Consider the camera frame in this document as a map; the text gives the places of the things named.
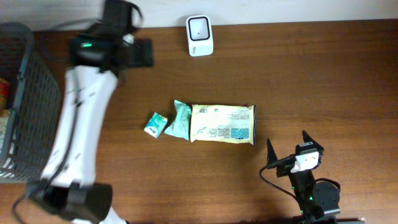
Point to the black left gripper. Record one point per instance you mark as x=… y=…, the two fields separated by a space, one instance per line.
x=147 y=50

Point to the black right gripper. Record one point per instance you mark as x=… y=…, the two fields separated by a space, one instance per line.
x=272 y=156

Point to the yellow wet wipes pack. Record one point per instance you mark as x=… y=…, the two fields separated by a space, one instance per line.
x=223 y=123

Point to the small teal tissue packet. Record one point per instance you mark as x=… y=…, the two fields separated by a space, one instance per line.
x=156 y=125

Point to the teal green snack pouch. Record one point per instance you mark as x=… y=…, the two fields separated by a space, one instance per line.
x=181 y=125

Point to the orange red spaghetti packet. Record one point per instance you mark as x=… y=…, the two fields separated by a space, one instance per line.
x=5 y=90

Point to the white tube with gold cap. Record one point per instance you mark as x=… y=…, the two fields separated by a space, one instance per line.
x=5 y=115

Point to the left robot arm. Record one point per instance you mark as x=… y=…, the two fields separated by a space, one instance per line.
x=67 y=186

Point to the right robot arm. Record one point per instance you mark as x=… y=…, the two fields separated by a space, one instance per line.
x=318 y=199

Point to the white barcode scanner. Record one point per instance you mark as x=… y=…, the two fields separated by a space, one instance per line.
x=199 y=36

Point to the grey plastic mesh basket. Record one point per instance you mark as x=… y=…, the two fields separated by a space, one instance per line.
x=33 y=104

